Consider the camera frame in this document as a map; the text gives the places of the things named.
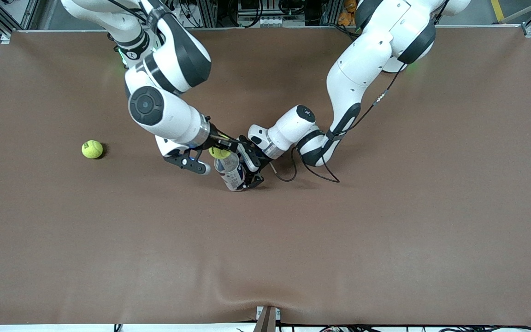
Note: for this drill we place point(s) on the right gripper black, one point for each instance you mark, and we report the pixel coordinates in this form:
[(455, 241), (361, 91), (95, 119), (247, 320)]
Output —
[(221, 142)]

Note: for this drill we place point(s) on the aluminium frame post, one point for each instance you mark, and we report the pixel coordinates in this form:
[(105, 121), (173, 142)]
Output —
[(330, 11), (208, 9)]

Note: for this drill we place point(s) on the yellow tennis ball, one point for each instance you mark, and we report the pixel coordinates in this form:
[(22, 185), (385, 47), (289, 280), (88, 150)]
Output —
[(219, 153), (92, 149)]

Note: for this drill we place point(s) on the brown table mat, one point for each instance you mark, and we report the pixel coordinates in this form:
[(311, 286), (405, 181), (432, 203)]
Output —
[(247, 253)]

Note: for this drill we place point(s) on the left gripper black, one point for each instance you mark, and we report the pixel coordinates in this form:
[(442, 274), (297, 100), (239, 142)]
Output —
[(253, 158)]

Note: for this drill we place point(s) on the metal table clamp bracket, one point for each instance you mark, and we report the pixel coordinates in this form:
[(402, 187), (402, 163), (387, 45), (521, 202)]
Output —
[(265, 320)]

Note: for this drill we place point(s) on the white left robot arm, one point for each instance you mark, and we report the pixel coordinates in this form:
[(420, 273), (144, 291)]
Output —
[(362, 69)]

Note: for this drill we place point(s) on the orange objects pile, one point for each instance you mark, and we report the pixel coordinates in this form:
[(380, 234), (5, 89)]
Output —
[(346, 16)]

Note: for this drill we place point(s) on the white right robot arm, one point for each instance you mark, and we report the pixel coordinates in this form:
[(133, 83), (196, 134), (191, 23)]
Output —
[(168, 115)]

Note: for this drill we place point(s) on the white electrical connector block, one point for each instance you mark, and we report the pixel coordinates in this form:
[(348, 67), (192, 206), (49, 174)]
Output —
[(261, 21)]

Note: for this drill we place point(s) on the white blue tennis ball can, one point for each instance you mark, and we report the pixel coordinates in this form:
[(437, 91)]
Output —
[(234, 177)]

